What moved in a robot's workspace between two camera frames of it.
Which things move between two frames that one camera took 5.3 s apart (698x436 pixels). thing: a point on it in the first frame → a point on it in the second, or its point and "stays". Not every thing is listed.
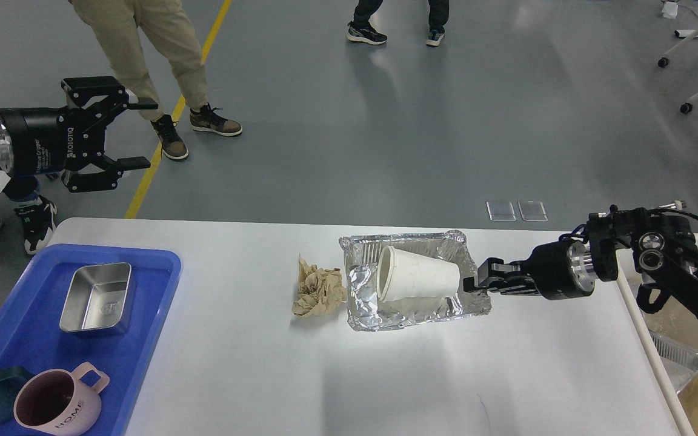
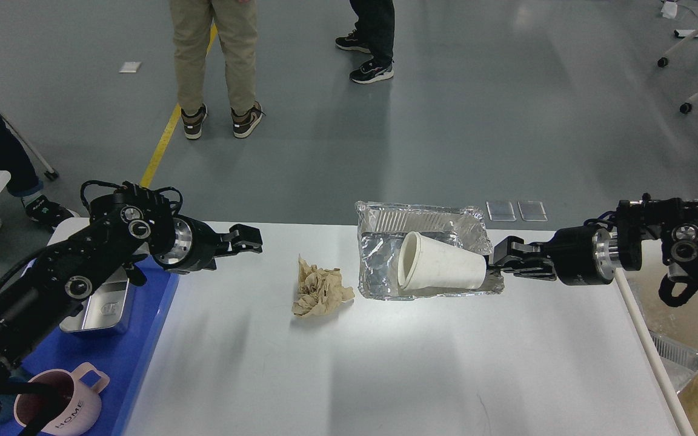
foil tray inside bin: [681, 364] stays
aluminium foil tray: [366, 309] → [382, 228]
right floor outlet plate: [532, 211] stays
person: [361, 30] → [374, 33]
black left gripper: [42, 140] → [182, 244]
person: [116, 24] → [236, 23]
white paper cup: [402, 274] → [426, 263]
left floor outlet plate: [501, 212] stays
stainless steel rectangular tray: [96, 297] stays
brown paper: [320, 291] stays
